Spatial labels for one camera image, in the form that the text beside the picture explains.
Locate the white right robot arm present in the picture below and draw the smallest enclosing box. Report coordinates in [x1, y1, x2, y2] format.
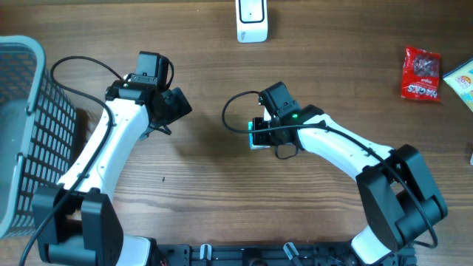
[252, 82, 448, 265]

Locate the white barcode scanner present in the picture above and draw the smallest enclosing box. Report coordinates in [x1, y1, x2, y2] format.
[235, 0, 268, 44]

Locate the beige wet wipes pack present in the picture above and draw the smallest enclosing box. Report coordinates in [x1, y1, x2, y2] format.
[443, 58, 472, 110]

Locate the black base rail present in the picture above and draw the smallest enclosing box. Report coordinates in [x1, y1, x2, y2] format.
[151, 242, 418, 266]

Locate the grey plastic shopping basket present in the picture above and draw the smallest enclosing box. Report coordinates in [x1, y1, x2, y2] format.
[1, 35, 78, 239]

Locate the red snack bag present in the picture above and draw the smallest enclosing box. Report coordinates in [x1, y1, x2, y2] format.
[401, 47, 441, 102]

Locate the teal tissue pack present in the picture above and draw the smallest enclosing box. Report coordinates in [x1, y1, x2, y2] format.
[248, 121, 270, 150]

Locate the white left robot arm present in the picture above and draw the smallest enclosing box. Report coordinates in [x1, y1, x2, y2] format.
[20, 52, 192, 265]

